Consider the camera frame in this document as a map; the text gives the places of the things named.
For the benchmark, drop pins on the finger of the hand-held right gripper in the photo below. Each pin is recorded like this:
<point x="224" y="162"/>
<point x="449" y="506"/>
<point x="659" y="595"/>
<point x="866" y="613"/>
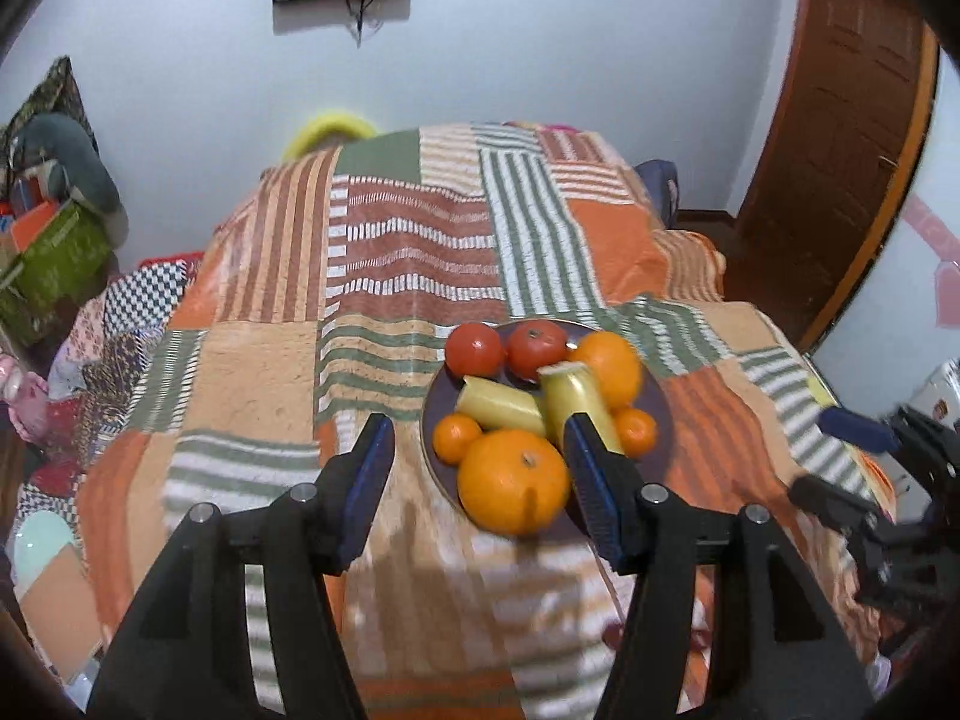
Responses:
<point x="855" y="426"/>
<point x="825" y="499"/>

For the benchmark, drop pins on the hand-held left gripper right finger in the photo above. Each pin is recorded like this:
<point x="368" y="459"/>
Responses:
<point x="592" y="487"/>

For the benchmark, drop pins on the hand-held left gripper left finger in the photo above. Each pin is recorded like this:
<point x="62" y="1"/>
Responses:
<point x="367" y="487"/>

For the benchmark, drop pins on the small tangerine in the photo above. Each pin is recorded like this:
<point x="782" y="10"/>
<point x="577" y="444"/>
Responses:
<point x="637" y="431"/>
<point x="455" y="439"/>

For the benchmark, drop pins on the large orange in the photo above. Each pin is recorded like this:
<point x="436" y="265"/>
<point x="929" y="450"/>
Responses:
<point x="502" y="487"/>

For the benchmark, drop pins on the purple plate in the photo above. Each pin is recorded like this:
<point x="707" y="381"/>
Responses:
<point x="439" y="405"/>

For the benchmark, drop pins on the medium orange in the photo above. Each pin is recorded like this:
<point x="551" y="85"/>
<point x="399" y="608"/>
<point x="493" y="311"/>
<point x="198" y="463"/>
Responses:
<point x="615" y="367"/>

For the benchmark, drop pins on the red tomato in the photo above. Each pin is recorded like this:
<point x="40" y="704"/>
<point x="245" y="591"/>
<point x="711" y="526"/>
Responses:
<point x="474" y="349"/>
<point x="534" y="349"/>

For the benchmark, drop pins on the dark red jujube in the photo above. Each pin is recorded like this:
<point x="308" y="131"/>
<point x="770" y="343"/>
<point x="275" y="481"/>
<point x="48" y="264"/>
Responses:
<point x="615" y="634"/>

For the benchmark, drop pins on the white heart-print sliding door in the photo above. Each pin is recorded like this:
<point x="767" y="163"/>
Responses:
<point x="915" y="277"/>

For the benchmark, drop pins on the striped patchwork blanket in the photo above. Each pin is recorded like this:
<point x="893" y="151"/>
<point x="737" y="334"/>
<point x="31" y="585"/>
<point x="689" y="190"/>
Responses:
<point x="405" y="240"/>

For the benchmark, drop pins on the checkered patchwork quilt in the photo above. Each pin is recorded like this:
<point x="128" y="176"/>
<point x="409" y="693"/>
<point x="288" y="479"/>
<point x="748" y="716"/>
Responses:
<point x="142" y="300"/>

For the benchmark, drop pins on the brown wooden door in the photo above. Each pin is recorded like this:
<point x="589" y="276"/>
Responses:
<point x="840" y="127"/>

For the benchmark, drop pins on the mint green plate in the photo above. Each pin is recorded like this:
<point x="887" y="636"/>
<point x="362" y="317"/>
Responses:
<point x="41" y="547"/>

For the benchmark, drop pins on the orange cardboard sheet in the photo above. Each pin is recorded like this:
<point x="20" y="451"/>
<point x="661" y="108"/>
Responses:
<point x="60" y="615"/>

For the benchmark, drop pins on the pink plush rabbit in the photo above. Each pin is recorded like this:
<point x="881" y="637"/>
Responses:
<point x="19" y="397"/>

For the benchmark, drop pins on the green storage box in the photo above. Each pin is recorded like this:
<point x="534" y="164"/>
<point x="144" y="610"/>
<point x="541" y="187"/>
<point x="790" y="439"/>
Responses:
<point x="52" y="270"/>

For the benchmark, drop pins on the grey plush pillow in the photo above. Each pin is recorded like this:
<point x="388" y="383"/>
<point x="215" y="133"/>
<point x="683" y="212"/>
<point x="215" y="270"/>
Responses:
<point x="71" y="157"/>

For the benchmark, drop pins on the dark patterned cushion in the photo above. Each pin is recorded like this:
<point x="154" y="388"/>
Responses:
<point x="52" y="90"/>

